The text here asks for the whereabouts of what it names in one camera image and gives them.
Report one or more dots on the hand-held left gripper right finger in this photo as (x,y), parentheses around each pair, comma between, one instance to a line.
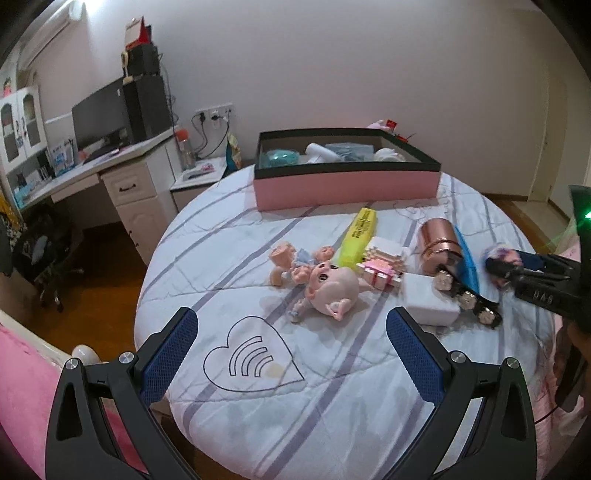
(415,360)

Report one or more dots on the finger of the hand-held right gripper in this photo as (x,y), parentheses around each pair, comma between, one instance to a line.
(533,263)
(540,278)

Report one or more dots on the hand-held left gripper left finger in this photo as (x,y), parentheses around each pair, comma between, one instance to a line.
(168,360)

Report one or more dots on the purple fluffy trinket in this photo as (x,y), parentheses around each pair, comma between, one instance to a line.
(501,254)

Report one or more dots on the white charger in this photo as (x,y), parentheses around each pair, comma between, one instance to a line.
(425,300)

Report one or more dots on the blue card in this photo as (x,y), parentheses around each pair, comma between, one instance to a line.
(468,265)

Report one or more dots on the black jewelled hair clip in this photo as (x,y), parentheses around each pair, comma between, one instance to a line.
(466,300)

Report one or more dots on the pink white block toy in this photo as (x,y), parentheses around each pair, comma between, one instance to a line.
(383,272)

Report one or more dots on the copper metal cup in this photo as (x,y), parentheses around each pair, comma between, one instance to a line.
(436,244)

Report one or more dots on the pink pig doll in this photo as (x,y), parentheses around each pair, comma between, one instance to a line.
(328,284)

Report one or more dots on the yellow highlighter pack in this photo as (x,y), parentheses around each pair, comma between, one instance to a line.
(358,235)

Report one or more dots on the pink black storage box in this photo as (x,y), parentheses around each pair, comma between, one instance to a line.
(346,189)

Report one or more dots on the clear plastic case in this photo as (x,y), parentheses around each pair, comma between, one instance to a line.
(351,150)

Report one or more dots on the teal translucent item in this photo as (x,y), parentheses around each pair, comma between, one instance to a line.
(279,159)

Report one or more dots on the white door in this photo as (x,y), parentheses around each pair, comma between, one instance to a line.
(549,138)

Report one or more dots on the white wardrobe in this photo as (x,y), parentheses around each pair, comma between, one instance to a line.
(579,138)

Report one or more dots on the pink quilt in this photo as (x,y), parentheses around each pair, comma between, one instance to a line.
(554,443)

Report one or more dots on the pink blanket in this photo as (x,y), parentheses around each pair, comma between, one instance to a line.
(23,392)

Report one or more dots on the white desk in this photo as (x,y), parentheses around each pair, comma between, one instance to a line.
(138,207)

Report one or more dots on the white side table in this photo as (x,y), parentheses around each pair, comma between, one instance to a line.
(194,194)

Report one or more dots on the black office chair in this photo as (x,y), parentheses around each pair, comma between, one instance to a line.
(41,249)

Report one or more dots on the printed plastic packet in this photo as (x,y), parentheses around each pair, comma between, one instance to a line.
(203,168)

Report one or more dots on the red white toy figure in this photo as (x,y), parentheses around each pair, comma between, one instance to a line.
(392,123)

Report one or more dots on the pink plush toy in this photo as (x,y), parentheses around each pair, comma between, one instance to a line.
(377,124)

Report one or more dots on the clear water bottle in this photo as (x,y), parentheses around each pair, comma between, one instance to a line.
(186,150)

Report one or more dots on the black keyboard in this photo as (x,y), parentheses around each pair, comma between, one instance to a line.
(99,154)

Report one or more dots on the yellow green snack bag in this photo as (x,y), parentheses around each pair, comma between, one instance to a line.
(233,152)

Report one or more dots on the blue white carton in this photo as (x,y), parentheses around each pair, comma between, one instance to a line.
(62,159)

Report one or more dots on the black computer tower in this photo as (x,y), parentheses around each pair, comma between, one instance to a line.
(147,108)

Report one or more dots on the black computer monitor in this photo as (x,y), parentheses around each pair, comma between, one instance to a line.
(99,115)

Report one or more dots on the white hutch cabinet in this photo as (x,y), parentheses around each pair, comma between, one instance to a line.
(27,120)

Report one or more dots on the black speaker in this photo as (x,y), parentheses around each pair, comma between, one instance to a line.
(145,60)

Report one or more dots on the pink doll figure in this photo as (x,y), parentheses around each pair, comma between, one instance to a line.
(8,86)

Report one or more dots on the red desk calendar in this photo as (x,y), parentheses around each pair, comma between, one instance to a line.
(136,34)

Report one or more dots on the white air conditioner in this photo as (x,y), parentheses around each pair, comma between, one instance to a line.
(51,34)

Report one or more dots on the white bed frame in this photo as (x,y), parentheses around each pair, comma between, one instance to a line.
(46,353)

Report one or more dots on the white wall outlet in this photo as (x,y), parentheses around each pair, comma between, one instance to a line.
(214,112)

